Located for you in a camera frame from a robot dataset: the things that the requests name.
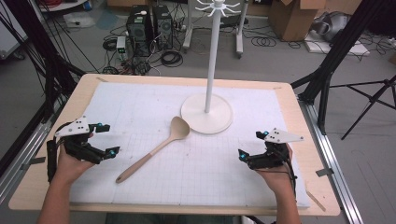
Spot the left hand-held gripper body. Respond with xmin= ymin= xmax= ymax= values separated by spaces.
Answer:
xmin=54 ymin=115 xmax=106 ymax=165

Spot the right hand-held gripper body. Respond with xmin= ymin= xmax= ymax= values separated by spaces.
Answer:
xmin=247 ymin=127 xmax=305 ymax=171

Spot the white hook rack stand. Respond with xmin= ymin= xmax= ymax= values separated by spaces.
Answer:
xmin=180 ymin=0 xmax=243 ymax=135

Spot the beige wooden spoon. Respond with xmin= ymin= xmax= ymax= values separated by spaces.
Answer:
xmin=115 ymin=116 xmax=191 ymax=184

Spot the person's left hand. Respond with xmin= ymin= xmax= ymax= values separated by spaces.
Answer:
xmin=55 ymin=133 xmax=96 ymax=185

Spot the person's right hand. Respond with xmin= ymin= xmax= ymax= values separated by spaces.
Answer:
xmin=255 ymin=143 xmax=295 ymax=194

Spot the white grid mat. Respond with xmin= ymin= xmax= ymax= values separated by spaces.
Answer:
xmin=68 ymin=81 xmax=312 ymax=209

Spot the thin wooden strip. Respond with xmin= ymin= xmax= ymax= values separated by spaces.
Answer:
xmin=305 ymin=189 xmax=327 ymax=213

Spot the light wooden table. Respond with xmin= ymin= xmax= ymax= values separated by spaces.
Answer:
xmin=8 ymin=73 xmax=341 ymax=217

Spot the small white power device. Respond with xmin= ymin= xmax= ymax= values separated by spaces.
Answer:
xmin=116 ymin=35 xmax=128 ymax=54

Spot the white rolling stand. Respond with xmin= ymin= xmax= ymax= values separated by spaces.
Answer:
xmin=182 ymin=0 xmax=250 ymax=60

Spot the black tripod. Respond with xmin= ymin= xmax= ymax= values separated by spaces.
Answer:
xmin=329 ymin=74 xmax=396 ymax=141

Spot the black computer tower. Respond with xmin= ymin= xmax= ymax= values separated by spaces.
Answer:
xmin=151 ymin=4 xmax=174 ymax=51
xmin=125 ymin=5 xmax=154 ymax=58

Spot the white foam board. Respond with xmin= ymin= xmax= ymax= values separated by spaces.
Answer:
xmin=304 ymin=30 xmax=372 ymax=57

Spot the brown cardboard box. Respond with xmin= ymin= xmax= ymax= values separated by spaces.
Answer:
xmin=268 ymin=0 xmax=329 ymax=43

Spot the grey bag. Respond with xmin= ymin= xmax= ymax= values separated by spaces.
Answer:
xmin=311 ymin=11 xmax=351 ymax=43

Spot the black strap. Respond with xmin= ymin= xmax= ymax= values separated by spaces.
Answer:
xmin=46 ymin=139 xmax=59 ymax=184

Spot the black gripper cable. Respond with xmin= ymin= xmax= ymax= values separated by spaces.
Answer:
xmin=287 ymin=155 xmax=299 ymax=199

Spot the grey metal bracket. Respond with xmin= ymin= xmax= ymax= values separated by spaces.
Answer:
xmin=315 ymin=167 xmax=335 ymax=178
xmin=20 ymin=156 xmax=47 ymax=171

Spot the aluminium rail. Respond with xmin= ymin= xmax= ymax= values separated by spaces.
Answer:
xmin=297 ymin=98 xmax=365 ymax=224
xmin=0 ymin=117 xmax=56 ymax=205

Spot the black metal frame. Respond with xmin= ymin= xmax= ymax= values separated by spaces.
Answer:
xmin=0 ymin=0 xmax=87 ymax=123
xmin=290 ymin=0 xmax=396 ymax=136

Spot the coiled black cable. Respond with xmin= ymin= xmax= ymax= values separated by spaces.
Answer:
xmin=160 ymin=49 xmax=184 ymax=68
xmin=250 ymin=35 xmax=277 ymax=49

